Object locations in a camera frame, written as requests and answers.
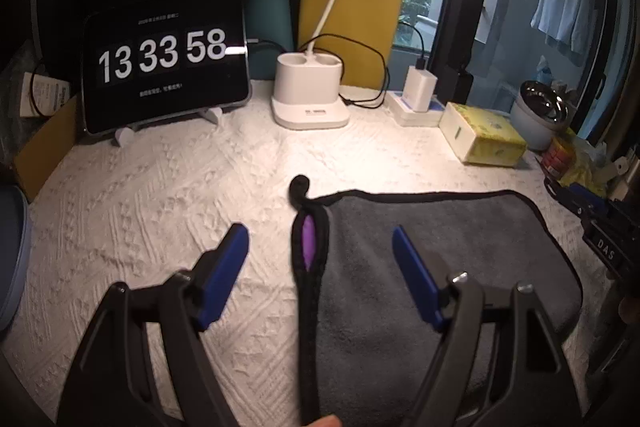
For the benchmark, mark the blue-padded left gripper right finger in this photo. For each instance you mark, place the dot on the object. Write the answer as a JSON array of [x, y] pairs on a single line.
[[528, 380]]

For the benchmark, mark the steel bowl on white pot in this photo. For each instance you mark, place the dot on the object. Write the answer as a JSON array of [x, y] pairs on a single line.
[[538, 114]]

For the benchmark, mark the white tablet stand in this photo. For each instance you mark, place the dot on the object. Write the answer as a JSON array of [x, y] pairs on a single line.
[[125, 135]]

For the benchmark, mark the white textured tablecloth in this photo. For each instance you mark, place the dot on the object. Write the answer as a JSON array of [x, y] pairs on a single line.
[[139, 213]]

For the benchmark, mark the white power adapter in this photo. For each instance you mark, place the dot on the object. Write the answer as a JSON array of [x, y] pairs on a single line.
[[419, 88]]

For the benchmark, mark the yellow tissue pack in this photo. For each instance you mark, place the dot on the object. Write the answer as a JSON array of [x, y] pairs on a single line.
[[478, 136]]

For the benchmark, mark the brown cardboard box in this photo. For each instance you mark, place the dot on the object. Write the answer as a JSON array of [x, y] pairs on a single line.
[[38, 159]]

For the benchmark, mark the yellow plastic bag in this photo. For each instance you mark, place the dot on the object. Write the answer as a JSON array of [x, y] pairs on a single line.
[[587, 159]]

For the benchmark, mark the fingertip at bottom edge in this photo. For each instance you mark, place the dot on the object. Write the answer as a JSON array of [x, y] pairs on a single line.
[[327, 421]]

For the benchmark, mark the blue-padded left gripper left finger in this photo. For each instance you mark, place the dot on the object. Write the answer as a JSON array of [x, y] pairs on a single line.
[[111, 381]]

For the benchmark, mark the black window frame post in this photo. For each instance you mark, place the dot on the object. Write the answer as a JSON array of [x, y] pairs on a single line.
[[452, 49]]

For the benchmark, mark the white hanging shirt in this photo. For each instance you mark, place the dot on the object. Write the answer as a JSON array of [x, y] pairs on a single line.
[[565, 23]]

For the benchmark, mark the blue plastic bowl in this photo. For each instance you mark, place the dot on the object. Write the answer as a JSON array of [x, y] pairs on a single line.
[[15, 243]]

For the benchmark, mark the purple and grey towel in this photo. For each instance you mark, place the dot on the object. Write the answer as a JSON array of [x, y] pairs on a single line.
[[363, 349]]

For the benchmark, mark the red tin can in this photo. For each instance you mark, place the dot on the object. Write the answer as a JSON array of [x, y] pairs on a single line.
[[558, 158]]

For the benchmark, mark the tablet showing clock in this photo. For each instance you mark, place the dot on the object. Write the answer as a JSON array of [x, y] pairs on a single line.
[[162, 59]]

